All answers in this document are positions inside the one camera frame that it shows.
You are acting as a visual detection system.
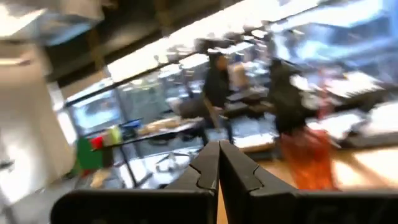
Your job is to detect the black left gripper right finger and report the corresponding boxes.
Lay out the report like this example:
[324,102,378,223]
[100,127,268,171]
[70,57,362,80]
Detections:
[218,139,398,224]

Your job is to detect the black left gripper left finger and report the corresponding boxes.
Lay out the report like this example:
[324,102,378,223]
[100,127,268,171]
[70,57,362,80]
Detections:
[50,140,221,224]

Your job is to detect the red faceted plastic cup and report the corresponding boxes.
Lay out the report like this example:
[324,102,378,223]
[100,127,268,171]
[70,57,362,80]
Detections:
[279,126,339,191]

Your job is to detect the cluttered background table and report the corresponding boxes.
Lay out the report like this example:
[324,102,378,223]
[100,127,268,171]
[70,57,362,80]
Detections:
[116,116,208,189]

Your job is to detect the person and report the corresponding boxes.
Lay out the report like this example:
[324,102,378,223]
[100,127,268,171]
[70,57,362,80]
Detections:
[201,52,233,126]

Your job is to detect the green box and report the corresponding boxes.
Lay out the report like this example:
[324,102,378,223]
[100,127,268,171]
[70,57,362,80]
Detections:
[75,138,104,171]

